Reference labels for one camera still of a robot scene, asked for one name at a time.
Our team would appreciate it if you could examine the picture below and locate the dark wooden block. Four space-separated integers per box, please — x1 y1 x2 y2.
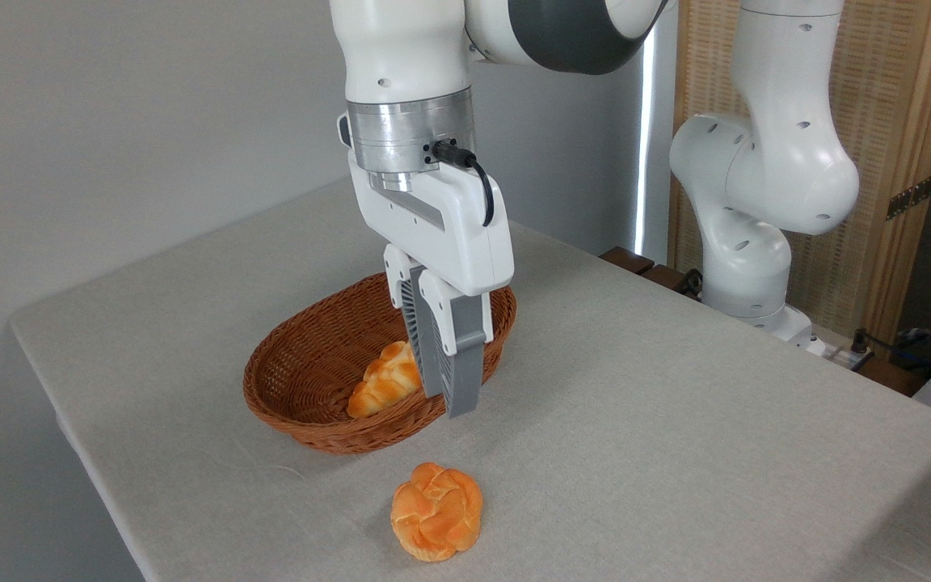
642 264 689 293
600 247 656 276

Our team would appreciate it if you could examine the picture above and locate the long braided bread loaf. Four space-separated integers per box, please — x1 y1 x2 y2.
347 340 425 419

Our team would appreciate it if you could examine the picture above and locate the grey tablecloth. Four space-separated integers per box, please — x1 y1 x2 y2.
9 174 931 582

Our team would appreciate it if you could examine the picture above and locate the bamboo folding screen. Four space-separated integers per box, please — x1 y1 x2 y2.
668 0 931 344

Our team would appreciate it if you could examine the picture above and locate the brown oval wicker basket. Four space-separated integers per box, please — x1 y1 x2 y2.
242 272 517 455

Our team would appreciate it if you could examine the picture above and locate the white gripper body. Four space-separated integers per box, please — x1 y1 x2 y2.
348 150 516 298

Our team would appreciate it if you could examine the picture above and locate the round knotted bread roll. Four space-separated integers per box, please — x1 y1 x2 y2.
390 462 484 563

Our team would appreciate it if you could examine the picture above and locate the brass screen hinge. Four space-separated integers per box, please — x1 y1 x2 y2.
886 174 931 221

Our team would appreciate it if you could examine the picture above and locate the white power strip with plug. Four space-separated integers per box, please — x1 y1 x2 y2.
825 327 875 372

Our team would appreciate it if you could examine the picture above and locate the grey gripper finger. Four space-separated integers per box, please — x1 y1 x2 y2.
418 269 494 420
382 243 444 399

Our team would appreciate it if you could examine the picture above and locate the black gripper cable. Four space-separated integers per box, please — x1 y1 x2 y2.
425 139 497 229

